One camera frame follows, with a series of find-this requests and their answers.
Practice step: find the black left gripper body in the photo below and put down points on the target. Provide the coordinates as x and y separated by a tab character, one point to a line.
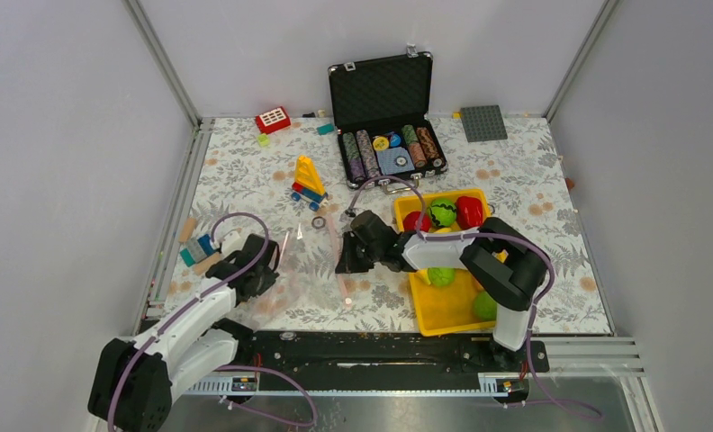
268	279

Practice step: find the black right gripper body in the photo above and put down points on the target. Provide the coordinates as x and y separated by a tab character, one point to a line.
375	253

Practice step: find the red toy apple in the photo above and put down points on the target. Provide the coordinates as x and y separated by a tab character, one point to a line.
417	220

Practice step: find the clear zip top bag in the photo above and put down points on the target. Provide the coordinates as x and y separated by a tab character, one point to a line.
307	290

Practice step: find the green toy lime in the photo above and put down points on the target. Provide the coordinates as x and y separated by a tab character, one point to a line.
485	307
441	276

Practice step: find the green striped toy watermelon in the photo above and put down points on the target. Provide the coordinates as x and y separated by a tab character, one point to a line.
442	212

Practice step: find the red toy pepper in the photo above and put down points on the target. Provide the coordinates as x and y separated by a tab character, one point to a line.
469	212

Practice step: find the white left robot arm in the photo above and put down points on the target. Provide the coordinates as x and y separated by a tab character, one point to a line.
138	379

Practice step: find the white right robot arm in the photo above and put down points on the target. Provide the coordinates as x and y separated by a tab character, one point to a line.
511	268

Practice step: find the yellow blue block tower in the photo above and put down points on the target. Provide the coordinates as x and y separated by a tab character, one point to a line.
307	185

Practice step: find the yellow plastic tray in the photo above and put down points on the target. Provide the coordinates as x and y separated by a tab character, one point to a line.
448	309

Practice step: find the wooden cylinder block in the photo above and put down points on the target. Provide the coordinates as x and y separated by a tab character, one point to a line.
187	230

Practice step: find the floral table mat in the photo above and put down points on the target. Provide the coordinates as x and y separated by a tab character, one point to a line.
243	186

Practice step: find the black poker chip case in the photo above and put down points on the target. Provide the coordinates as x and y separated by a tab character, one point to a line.
380	111

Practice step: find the green toy lime front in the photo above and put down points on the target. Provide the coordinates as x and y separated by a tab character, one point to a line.
485	307

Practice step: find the teal small block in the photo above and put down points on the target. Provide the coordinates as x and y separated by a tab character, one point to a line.
325	129

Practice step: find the grey lego baseplate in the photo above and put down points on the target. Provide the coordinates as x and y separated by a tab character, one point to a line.
483	123

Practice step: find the red white toy block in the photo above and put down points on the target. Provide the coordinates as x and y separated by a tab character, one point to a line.
273	120

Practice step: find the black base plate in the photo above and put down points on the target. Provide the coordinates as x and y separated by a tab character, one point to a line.
376	362

